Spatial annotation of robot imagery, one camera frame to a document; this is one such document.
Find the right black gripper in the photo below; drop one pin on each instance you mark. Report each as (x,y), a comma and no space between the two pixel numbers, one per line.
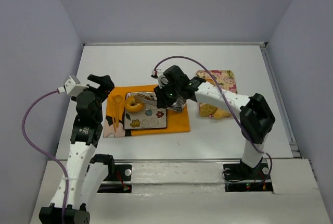
(161,99)

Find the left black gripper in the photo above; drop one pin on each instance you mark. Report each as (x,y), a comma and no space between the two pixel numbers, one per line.
(100,88)

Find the metal tongs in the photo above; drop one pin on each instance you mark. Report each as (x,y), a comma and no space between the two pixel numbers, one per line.
(151,100)

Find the golden bagel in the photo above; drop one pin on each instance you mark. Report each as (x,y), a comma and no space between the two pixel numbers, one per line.
(133,105)

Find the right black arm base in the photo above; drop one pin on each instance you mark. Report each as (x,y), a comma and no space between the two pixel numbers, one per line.
(236,181)

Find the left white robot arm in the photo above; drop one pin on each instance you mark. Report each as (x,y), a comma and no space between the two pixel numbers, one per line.
(85,170)

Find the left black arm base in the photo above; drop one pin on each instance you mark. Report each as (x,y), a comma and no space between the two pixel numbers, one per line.
(119,181)

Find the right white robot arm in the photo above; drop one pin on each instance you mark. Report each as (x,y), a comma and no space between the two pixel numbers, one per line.
(252,113)

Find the triangular pastry bread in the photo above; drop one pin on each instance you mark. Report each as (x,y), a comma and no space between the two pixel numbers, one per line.
(220,114)

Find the orange plastic spoon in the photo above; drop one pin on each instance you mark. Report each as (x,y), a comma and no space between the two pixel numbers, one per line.
(117,100)

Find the small metal cup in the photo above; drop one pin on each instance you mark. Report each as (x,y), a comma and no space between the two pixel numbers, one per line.
(179,105)

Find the square floral plate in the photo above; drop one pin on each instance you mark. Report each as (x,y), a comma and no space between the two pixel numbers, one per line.
(149,118)

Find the orange cartoon placemat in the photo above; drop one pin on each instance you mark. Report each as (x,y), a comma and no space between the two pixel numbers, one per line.
(176,122)

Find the green speckled cookie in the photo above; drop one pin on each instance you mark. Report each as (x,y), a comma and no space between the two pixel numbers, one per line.
(206,110)

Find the floral rectangular tray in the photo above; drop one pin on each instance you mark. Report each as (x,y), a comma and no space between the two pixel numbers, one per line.
(225,79)

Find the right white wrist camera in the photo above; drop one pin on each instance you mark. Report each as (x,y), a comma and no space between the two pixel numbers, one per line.
(156,73)

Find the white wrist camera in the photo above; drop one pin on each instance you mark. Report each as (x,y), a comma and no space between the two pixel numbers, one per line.
(73,86)
(156,73)

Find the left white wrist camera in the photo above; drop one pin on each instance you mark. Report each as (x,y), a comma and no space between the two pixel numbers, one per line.
(73,86)

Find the metal table rail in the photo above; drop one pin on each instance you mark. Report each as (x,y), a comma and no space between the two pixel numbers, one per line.
(193,160)

